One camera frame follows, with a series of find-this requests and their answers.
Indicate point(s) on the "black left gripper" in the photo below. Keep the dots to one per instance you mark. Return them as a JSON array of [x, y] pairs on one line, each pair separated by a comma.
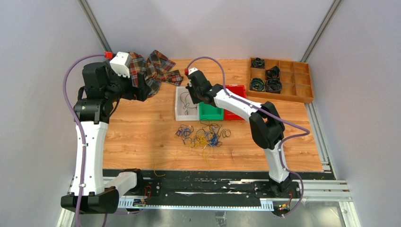
[[140, 93]]

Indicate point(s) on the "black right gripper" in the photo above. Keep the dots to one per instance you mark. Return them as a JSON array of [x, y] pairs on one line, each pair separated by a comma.
[[191, 89]]

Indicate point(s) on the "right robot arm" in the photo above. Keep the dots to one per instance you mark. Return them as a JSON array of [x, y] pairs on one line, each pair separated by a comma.
[[267, 132]]

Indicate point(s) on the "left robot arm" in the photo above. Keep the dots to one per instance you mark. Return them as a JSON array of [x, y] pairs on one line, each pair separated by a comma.
[[96, 102]]

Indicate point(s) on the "green plastic bin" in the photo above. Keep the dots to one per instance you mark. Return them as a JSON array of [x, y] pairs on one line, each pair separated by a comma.
[[209, 112]]

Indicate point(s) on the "white plastic bin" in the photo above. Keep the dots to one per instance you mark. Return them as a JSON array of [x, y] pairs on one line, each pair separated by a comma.
[[184, 108]]

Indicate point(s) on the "plaid cloth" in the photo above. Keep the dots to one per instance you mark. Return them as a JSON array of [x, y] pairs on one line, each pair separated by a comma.
[[154, 70]]

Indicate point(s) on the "red plastic bin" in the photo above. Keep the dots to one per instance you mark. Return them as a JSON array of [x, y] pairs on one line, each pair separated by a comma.
[[237, 90]]

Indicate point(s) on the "wooden compartment tray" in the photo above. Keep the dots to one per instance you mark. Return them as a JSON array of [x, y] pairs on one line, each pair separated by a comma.
[[294, 76]]

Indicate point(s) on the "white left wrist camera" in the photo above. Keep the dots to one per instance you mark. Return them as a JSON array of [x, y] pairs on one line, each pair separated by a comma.
[[120, 64]]

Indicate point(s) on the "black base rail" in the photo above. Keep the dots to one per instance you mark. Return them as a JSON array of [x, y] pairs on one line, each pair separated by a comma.
[[215, 188]]

